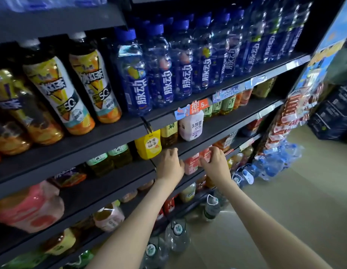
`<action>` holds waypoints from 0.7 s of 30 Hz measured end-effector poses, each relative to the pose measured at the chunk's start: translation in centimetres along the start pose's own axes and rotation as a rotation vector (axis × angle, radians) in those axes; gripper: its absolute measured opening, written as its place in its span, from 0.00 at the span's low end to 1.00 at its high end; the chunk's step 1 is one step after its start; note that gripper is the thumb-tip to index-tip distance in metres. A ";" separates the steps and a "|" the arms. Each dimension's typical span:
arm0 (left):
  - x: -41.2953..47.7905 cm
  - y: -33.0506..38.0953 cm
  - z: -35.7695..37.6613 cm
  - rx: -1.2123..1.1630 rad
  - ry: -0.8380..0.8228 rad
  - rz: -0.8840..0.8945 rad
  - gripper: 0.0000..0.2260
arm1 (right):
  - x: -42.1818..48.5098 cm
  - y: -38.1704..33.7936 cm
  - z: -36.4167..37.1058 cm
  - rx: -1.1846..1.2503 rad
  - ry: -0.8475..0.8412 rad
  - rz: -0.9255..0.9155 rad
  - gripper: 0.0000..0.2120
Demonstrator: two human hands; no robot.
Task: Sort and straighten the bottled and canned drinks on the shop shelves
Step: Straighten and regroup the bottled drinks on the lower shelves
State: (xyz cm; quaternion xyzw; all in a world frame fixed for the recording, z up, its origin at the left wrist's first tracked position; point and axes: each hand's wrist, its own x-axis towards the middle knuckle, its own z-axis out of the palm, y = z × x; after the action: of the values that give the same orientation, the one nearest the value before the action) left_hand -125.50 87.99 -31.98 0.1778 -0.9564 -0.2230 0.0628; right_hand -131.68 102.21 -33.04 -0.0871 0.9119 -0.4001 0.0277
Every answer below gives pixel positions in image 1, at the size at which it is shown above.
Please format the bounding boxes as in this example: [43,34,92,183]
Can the red label drink bottle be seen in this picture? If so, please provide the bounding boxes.
[241,118,264,137]

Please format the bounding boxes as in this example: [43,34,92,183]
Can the small pink drink bottle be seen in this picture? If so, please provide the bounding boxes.
[199,148,212,167]
[184,153,201,176]

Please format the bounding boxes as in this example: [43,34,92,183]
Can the white pink yoghurt drink bottle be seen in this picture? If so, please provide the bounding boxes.
[178,110,204,142]

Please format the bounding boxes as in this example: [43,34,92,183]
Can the brown tea bottle yellow label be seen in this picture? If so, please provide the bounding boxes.
[160,121,179,148]

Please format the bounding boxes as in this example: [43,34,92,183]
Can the orange blue price tag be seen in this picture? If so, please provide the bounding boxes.
[174,98,210,121]

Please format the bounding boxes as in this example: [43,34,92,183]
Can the green tea bottle white cap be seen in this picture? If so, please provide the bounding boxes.
[108,144,133,169]
[86,153,115,177]

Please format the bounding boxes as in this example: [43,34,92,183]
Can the person's right forearm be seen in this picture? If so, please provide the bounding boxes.
[216,179,334,269]

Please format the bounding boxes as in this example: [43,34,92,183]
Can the row of blue-capped water bottles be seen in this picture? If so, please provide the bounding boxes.
[113,0,314,116]

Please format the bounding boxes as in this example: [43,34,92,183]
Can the stack of dark blue cartons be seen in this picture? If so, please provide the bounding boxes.
[307,81,347,143]

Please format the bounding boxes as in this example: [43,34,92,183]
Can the yellow juice bottle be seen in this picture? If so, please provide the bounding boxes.
[134,130,162,160]

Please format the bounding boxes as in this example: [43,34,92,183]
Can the person's right hand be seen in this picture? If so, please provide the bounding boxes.
[200,146,233,188]

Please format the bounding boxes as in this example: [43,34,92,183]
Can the purple label drink bottle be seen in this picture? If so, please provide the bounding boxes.
[49,166,87,188]

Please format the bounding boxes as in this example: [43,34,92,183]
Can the orange label drink bottle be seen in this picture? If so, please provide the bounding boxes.
[212,132,238,153]

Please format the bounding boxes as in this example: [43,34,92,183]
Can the yellow iced tea bottle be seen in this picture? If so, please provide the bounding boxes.
[19,38,96,136]
[68,32,122,124]
[0,69,64,145]
[0,116,32,156]

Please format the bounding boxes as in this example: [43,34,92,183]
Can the person's left hand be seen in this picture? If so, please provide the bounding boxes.
[156,148,185,186]

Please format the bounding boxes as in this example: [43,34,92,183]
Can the pale yellow drink bottle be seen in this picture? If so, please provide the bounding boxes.
[179,183,196,204]

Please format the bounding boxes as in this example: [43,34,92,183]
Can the black metal shelf rack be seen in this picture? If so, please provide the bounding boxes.
[0,0,347,269]

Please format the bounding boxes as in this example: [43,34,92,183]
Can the colourful poster panel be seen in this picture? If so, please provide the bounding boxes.
[287,0,347,104]

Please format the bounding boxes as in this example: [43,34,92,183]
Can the large clear water jug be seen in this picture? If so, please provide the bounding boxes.
[165,219,191,254]
[140,236,171,269]
[202,194,222,222]

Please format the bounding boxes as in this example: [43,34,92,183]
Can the olive green drink bottle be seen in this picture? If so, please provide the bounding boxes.
[252,78,277,99]

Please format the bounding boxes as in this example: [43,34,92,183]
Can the person's left forearm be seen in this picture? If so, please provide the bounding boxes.
[85,178,178,269]

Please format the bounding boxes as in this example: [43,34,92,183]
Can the plastic-wrapped water bottle packs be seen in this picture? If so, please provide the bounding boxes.
[232,139,305,188]

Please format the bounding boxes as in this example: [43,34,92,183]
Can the hanging strip of red snack packets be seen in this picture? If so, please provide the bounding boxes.
[265,81,325,151]

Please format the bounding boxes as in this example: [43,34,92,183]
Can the large pink drink bottle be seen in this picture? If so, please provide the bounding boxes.
[0,180,65,234]

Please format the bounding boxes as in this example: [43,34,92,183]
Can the white label tea bottle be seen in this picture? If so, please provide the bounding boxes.
[93,204,125,232]

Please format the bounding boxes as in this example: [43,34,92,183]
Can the wrapped pack of clear bottles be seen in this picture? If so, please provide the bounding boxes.
[0,0,107,13]

